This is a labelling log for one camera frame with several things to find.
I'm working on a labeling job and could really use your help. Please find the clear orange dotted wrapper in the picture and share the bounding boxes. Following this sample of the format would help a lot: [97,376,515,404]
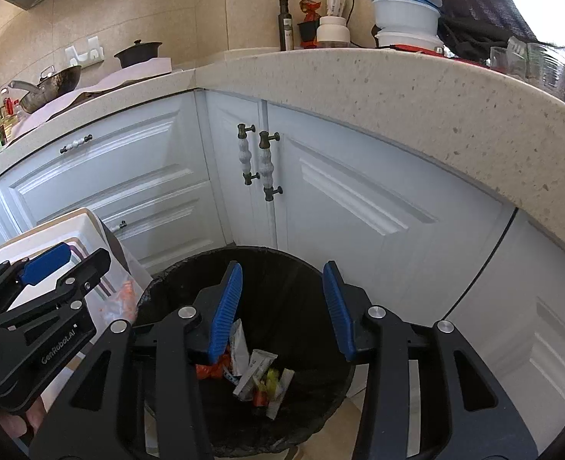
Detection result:
[101,280,140,325]

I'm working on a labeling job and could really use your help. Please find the orange plastic bag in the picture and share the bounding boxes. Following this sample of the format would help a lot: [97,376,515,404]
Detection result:
[196,353,231,380]

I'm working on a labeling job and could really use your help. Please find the yellow green wrapper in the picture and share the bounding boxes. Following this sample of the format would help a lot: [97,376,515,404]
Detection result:
[259,369,280,396]

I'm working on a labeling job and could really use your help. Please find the silver white snack wrapper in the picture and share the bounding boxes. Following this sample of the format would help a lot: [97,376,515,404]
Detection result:
[234,349,278,400]

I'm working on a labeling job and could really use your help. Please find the white kitchen cabinets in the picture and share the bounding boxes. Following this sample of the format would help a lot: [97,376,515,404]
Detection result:
[0,92,565,450]

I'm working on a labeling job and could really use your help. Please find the black trash bin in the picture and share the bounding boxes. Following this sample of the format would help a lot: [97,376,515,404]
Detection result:
[137,246,354,458]

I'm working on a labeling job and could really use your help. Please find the person's left hand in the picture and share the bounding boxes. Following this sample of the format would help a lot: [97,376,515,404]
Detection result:
[0,397,46,439]

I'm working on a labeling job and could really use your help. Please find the striped tablecloth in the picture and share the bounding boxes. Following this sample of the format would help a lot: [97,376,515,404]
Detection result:
[0,209,152,385]

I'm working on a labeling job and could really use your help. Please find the metal wok pan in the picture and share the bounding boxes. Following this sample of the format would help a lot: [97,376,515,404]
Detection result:
[8,66,82,114]

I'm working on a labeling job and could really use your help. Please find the black cooking pot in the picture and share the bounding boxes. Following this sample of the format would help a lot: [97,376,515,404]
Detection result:
[114,39,161,69]

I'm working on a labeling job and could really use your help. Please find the beige countertop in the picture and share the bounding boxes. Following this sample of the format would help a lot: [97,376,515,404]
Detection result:
[0,49,565,248]

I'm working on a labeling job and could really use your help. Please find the dark olive oil bottle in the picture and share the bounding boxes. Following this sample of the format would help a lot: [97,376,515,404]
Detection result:
[278,0,294,51]

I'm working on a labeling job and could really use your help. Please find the red figurine decoration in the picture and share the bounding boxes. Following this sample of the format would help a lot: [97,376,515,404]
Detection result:
[298,0,321,49]

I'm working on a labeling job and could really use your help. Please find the glass cups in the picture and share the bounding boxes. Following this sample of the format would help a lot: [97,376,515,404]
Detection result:
[488,36,565,100]

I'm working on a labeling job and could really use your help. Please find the white jar appliance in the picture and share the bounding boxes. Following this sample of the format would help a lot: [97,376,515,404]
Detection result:
[317,0,350,48]

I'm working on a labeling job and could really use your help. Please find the dark cloth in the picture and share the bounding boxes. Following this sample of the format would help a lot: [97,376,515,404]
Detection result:
[437,0,538,62]

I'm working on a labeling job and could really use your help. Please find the white stacked bowls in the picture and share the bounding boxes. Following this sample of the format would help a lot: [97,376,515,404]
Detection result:
[371,0,443,52]

